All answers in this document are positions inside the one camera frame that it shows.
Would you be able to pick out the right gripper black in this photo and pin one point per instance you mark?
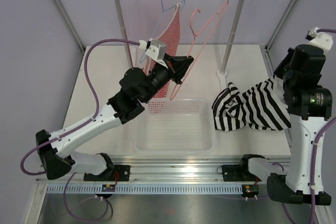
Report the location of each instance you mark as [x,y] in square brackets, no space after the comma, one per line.
[279,72]

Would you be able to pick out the red striped tank top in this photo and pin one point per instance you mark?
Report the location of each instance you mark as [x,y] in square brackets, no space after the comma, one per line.
[170,37]

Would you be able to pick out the aluminium mounting rail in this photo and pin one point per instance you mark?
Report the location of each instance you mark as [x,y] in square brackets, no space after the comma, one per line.
[190,169]

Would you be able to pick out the white slotted cable duct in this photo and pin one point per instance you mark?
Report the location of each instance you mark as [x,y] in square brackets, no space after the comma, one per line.
[147,189]

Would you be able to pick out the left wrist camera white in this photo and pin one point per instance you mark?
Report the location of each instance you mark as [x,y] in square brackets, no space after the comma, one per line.
[155,50]

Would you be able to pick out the white plastic basket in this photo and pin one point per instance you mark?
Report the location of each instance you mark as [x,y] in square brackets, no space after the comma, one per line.
[184,126]

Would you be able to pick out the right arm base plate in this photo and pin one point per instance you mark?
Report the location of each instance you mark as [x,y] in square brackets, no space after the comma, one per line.
[236,173]

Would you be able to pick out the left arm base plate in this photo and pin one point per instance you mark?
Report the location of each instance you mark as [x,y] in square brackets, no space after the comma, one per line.
[119,172]

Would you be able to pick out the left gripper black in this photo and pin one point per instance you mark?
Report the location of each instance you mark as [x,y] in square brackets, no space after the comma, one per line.
[177,66]

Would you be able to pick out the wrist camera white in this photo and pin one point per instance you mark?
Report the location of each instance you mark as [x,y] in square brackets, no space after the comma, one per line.
[155,50]
[321,37]

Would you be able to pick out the blue wire hanger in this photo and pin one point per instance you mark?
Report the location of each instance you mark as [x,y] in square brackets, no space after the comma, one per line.
[163,10]

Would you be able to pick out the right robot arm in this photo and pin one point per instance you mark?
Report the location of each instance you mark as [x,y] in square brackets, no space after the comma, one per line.
[309,108]

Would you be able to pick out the black white striped tank top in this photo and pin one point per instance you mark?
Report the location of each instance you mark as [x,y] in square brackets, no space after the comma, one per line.
[261,107]

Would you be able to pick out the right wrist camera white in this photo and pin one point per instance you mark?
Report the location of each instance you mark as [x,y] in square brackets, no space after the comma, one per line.
[321,37]

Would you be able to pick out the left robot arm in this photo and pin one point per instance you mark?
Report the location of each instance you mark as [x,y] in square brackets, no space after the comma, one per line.
[58,153]

